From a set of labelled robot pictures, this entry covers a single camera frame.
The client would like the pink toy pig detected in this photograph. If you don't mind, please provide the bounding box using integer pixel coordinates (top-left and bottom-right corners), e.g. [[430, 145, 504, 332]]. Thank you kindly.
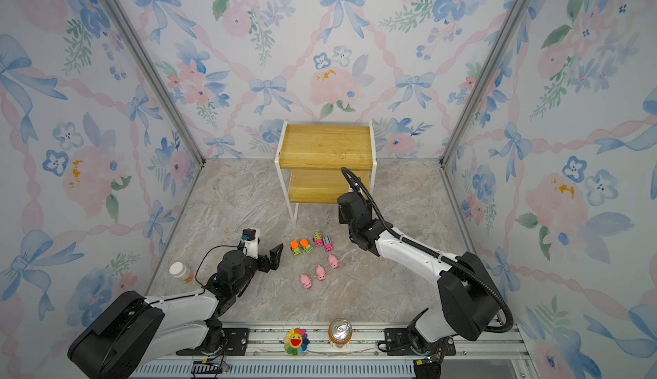
[[328, 254, 340, 269], [316, 265, 327, 281], [299, 274, 312, 290]]

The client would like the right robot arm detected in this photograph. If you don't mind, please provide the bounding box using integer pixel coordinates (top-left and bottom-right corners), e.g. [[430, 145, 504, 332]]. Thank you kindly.
[[337, 192, 514, 348]]

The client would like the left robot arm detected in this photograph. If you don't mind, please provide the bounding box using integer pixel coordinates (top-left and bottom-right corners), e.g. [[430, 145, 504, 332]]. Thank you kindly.
[[68, 241, 283, 378]]

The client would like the right arm mounting base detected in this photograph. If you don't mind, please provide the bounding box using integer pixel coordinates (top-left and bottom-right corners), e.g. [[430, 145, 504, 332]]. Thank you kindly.
[[377, 328, 456, 358]]

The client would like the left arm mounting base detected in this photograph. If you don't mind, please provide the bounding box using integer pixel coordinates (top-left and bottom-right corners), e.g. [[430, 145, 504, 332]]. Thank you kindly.
[[176, 328, 250, 357]]

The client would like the left green orange toy truck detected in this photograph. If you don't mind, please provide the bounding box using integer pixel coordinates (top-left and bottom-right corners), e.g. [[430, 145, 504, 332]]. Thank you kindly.
[[290, 240, 301, 257]]

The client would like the green orange toy truck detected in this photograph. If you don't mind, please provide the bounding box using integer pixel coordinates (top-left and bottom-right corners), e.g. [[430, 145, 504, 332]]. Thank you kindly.
[[290, 240, 301, 257], [300, 239, 314, 254]]

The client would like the right green orange toy truck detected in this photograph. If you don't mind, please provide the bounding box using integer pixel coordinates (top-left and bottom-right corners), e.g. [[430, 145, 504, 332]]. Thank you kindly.
[[300, 239, 314, 254]]

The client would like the pink truck blue top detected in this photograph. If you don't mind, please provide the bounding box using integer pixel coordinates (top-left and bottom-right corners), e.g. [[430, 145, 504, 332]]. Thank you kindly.
[[323, 236, 334, 252]]

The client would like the pink truck green top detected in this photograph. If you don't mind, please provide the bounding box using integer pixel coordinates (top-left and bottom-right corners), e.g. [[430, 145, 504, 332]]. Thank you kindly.
[[313, 231, 324, 248]]

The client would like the white capped pill bottle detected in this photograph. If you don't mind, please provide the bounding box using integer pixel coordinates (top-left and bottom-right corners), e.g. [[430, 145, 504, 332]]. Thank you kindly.
[[169, 262, 194, 283]]

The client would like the rainbow smiling flower plush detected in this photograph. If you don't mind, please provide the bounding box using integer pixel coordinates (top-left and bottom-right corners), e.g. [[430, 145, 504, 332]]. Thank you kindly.
[[283, 328, 310, 356]]

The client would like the orange metal can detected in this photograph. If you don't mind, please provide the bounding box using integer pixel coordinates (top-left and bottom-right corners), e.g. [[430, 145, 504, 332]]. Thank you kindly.
[[328, 318, 353, 350]]

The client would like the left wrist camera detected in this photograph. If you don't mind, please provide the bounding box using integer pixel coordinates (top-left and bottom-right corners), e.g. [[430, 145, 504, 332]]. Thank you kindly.
[[239, 228, 260, 259]]

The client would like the wooden two-tier white-frame shelf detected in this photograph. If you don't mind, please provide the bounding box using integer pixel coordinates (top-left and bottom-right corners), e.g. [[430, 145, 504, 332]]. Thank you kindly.
[[274, 121, 377, 223]]

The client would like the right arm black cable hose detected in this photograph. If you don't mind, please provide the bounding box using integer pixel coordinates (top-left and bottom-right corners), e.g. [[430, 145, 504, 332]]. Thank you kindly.
[[340, 167, 514, 334]]

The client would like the aluminium mounting rail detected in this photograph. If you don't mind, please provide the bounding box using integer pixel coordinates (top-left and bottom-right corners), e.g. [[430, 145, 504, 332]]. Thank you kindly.
[[128, 324, 538, 378]]

